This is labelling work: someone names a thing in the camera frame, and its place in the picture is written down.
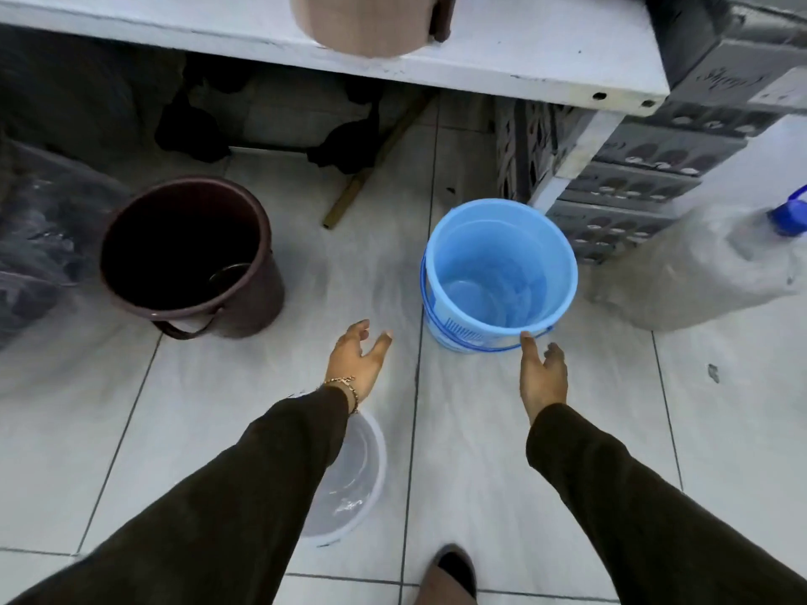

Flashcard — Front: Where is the person's left forearm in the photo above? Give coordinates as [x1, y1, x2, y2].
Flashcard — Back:
[6, 386, 351, 605]

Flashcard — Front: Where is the gold chain bracelet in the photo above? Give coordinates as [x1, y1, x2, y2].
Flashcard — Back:
[323, 376, 360, 416]

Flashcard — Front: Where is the person's right hand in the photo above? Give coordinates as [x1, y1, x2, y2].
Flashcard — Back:
[519, 331, 569, 426]

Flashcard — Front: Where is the white sack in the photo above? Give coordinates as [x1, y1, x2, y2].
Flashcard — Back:
[583, 113, 807, 332]

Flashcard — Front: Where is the clear plastic bag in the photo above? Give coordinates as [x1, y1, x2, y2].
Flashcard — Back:
[0, 138, 130, 353]

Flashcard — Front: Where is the person's left hand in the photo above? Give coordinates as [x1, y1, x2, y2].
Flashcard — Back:
[324, 319, 393, 414]

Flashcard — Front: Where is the light blue plastic bucket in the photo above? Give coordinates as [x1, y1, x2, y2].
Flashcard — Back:
[420, 198, 579, 355]

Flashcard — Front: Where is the blue bottle cap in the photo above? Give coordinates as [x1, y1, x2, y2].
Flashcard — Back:
[768, 185, 807, 238]

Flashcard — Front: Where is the person's black shoe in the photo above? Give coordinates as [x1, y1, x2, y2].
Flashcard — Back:
[413, 543, 479, 605]

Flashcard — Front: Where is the white wooden table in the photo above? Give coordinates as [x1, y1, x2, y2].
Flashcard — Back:
[0, 0, 671, 215]

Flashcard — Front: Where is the wooden stick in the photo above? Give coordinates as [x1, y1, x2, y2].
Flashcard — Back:
[322, 94, 437, 231]

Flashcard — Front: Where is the grey plastic crate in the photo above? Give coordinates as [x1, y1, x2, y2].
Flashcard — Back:
[493, 0, 807, 266]

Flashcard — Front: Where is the dark brown plastic bucket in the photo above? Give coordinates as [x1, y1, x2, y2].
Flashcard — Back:
[99, 176, 286, 341]

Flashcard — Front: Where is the light brown round container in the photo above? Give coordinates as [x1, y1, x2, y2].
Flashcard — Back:
[288, 0, 459, 59]

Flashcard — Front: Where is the person's right forearm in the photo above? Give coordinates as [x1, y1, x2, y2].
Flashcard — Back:
[526, 403, 807, 605]

